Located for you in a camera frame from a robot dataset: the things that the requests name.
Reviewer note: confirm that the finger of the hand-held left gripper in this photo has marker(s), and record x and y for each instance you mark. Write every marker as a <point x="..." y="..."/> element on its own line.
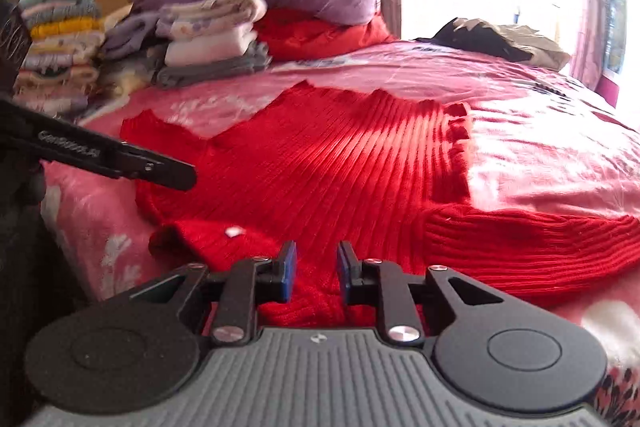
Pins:
<point x="165" y="172"/>

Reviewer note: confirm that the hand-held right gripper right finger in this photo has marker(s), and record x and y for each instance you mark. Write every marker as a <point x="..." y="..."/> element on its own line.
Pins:
<point x="344" y="274"/>

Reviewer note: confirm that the stack of folded pastel clothes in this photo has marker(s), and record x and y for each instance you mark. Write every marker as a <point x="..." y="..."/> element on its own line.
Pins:
<point x="60" y="47"/>

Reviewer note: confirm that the red knit sweater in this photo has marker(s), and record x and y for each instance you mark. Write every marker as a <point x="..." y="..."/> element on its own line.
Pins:
<point x="325" y="167"/>

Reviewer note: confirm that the pink floral bed sheet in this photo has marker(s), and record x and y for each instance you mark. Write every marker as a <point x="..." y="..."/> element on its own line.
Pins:
<point x="525" y="147"/>

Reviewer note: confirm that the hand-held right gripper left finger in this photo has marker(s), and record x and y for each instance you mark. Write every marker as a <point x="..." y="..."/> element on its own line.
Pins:
<point x="287" y="274"/>

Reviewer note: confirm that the beige and black jacket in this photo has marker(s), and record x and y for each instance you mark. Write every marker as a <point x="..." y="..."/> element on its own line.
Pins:
<point x="500" y="42"/>

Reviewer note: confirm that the pale pink folded garment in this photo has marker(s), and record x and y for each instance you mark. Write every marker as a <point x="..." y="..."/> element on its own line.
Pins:
<point x="210" y="49"/>

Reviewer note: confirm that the floral cream folded garment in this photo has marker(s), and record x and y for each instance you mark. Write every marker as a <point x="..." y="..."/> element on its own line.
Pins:
<point x="215" y="14"/>

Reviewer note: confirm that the red quilt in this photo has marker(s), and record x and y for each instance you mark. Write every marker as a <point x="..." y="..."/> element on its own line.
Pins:
<point x="320" y="34"/>

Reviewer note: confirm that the lavender folded garment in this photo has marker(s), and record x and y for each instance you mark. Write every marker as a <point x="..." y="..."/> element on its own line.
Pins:
<point x="130" y="34"/>

